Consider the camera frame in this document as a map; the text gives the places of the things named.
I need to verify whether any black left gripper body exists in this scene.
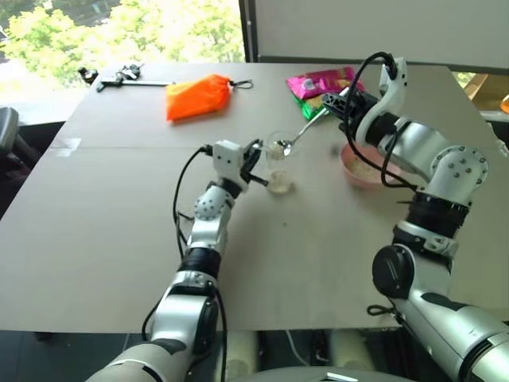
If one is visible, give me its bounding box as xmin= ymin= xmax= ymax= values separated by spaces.
xmin=238 ymin=143 xmax=262 ymax=184

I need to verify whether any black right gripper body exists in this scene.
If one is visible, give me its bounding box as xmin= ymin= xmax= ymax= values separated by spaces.
xmin=337 ymin=88 xmax=379 ymax=134

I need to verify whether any clear glass mug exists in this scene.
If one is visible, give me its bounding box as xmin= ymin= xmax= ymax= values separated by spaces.
xmin=264 ymin=130 xmax=297 ymax=195

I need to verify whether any metal spoon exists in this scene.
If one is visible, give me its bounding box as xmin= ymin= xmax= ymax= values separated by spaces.
xmin=277 ymin=109 xmax=331 ymax=157

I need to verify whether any pink bowl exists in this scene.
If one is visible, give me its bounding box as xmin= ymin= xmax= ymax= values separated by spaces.
xmin=340 ymin=143 xmax=403 ymax=188

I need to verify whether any green snack packet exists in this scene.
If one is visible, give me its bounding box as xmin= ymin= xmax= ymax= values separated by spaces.
xmin=300 ymin=94 xmax=331 ymax=123

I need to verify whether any pink snack packet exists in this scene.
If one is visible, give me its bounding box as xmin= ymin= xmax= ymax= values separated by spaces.
xmin=285 ymin=66 xmax=365 ymax=100

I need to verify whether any white partition board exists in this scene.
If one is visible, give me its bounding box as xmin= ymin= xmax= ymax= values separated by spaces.
xmin=238 ymin=0 xmax=509 ymax=75

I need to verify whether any cardboard box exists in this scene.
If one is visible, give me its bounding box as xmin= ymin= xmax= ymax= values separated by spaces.
xmin=463 ymin=72 xmax=509 ymax=112

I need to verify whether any long metal ruler tool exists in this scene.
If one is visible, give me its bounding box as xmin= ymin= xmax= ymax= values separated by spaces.
xmin=96 ymin=77 xmax=177 ymax=93

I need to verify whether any white cylinder under table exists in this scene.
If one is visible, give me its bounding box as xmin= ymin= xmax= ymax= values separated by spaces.
xmin=328 ymin=329 xmax=369 ymax=369
xmin=228 ymin=329 xmax=262 ymax=379

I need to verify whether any small black gadget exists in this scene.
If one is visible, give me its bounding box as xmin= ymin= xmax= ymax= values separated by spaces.
xmin=78 ymin=66 xmax=99 ymax=85

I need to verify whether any grey chair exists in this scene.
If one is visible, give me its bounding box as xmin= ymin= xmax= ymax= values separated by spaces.
xmin=0 ymin=106 xmax=35 ymax=180

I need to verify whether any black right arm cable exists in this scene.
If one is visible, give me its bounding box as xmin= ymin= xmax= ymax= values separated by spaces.
xmin=342 ymin=50 xmax=418 ymax=191

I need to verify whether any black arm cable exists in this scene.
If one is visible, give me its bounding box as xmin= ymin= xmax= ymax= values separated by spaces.
xmin=141 ymin=143 xmax=231 ymax=375
xmin=342 ymin=50 xmax=418 ymax=191

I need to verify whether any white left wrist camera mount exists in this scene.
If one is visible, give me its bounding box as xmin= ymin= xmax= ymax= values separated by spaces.
xmin=212 ymin=139 xmax=244 ymax=188

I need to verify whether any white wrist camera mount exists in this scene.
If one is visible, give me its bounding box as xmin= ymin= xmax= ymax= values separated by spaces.
xmin=212 ymin=139 xmax=244 ymax=188
xmin=355 ymin=57 xmax=410 ymax=150

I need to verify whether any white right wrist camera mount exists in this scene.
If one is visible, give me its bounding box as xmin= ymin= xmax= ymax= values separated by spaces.
xmin=355 ymin=57 xmax=410 ymax=150

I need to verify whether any orange drawstring bag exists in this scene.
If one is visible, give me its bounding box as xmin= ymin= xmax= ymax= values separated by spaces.
xmin=165 ymin=73 xmax=234 ymax=122

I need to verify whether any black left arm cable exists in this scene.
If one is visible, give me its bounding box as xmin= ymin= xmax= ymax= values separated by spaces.
xmin=141 ymin=143 xmax=231 ymax=375

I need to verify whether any thin black cable loop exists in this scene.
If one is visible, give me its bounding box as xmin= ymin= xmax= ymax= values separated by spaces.
xmin=366 ymin=302 xmax=402 ymax=319

